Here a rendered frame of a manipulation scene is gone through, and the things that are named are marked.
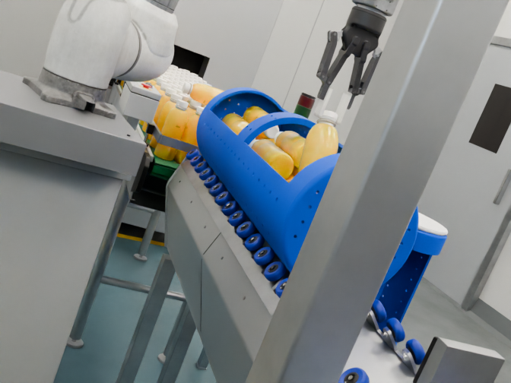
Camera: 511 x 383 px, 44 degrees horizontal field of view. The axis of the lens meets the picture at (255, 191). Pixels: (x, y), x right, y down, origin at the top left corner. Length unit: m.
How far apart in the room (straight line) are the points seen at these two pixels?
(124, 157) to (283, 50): 5.51
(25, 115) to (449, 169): 5.03
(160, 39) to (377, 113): 1.18
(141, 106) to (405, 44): 1.64
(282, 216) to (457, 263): 4.59
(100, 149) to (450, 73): 0.95
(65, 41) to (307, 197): 0.67
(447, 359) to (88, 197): 0.93
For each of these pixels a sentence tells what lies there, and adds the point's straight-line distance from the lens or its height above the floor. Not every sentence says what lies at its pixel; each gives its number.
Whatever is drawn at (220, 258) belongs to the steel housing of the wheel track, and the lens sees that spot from 1.48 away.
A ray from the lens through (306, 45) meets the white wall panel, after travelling 6.93.
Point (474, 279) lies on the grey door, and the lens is 5.56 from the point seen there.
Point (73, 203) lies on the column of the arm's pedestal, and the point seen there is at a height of 0.87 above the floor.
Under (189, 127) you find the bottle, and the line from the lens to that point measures 2.16.
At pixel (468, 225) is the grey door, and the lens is 5.73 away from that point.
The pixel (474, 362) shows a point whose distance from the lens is 0.93.
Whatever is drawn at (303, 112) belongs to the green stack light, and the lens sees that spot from 2.53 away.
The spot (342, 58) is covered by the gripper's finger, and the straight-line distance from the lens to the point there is 1.34.
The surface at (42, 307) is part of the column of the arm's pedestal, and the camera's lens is 1.63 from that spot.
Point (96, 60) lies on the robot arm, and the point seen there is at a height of 1.20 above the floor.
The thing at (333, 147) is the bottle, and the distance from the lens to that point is 1.32.
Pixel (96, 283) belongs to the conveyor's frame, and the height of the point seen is 0.29.
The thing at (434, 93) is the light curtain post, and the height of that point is 1.36.
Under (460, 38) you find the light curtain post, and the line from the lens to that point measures 0.55.
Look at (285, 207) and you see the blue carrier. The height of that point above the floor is 1.10.
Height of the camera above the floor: 1.34
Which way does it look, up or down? 12 degrees down
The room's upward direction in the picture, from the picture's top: 21 degrees clockwise
